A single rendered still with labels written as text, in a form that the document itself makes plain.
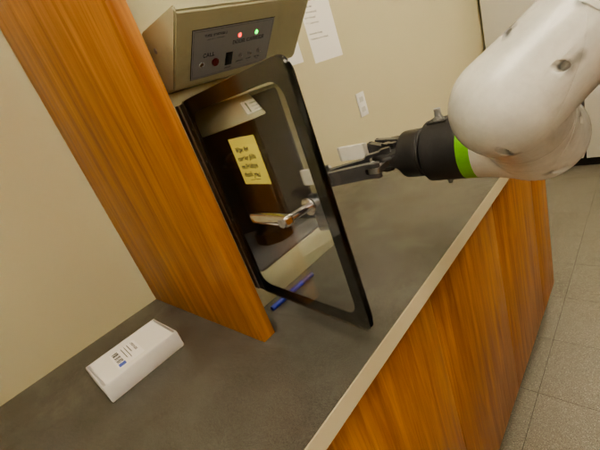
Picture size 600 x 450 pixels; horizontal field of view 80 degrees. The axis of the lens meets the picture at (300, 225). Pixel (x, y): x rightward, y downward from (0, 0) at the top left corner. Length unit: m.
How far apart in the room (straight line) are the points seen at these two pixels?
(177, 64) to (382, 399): 0.67
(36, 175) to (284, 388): 0.76
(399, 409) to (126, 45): 0.76
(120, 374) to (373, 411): 0.47
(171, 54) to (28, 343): 0.75
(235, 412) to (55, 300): 0.61
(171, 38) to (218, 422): 0.59
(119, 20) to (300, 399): 0.59
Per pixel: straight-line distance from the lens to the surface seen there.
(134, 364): 0.80
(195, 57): 0.68
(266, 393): 0.62
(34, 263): 1.06
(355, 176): 0.59
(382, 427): 0.75
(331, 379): 0.59
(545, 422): 1.70
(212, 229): 0.61
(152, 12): 0.74
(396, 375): 0.76
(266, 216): 0.49
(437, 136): 0.55
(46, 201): 1.06
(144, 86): 0.59
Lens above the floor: 1.35
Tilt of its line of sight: 21 degrees down
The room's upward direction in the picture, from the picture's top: 20 degrees counter-clockwise
